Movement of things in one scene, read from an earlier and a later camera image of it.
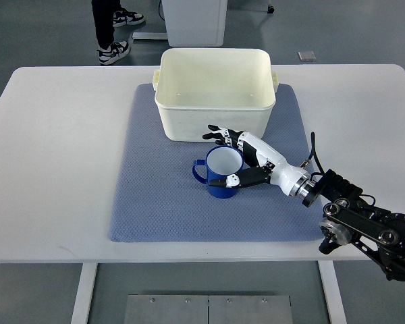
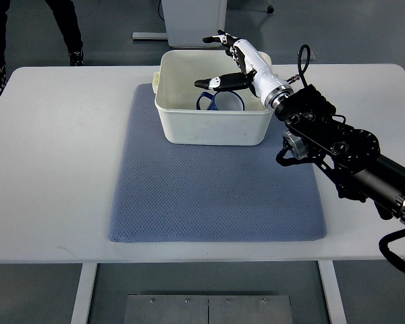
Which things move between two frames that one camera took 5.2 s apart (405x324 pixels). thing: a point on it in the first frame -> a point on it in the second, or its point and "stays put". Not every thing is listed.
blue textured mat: (158, 200) stays put
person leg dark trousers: (103, 11) -> (66, 18)
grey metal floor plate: (208, 309) stays put
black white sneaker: (117, 50) -> (77, 59)
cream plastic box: (230, 88) stays put
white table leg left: (80, 313) stays put
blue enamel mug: (221, 161) -> (223, 100)
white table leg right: (333, 292) stays put
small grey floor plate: (306, 56) stays put
